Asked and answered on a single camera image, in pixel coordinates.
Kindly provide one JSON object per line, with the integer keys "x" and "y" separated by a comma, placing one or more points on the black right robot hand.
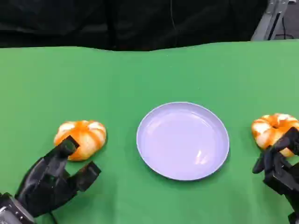
{"x": 280, "y": 172}

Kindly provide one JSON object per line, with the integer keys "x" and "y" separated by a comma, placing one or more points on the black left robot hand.
{"x": 44, "y": 184}

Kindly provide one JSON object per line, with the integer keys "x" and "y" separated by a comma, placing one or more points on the orange and white bread roll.
{"x": 90, "y": 137}
{"x": 266, "y": 133}

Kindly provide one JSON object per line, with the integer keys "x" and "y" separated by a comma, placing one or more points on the lilac plate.
{"x": 182, "y": 142}

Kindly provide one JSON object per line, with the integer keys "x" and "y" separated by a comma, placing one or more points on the green table cloth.
{"x": 149, "y": 79}

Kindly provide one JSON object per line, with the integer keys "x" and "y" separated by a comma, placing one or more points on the black backdrop curtain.
{"x": 105, "y": 21}

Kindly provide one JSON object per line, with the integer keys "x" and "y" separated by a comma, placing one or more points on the grey metal frame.
{"x": 268, "y": 21}

